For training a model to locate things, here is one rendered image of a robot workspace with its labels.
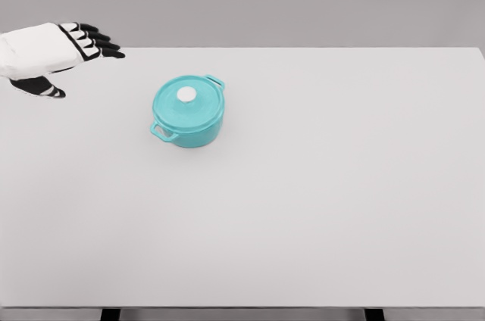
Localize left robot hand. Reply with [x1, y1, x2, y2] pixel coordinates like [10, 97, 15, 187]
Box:
[0, 22, 126, 99]

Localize teal lid with white knob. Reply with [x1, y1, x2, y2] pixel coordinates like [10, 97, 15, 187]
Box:
[152, 75, 224, 134]

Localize teal pot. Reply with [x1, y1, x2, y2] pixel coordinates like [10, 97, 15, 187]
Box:
[149, 74, 226, 149]

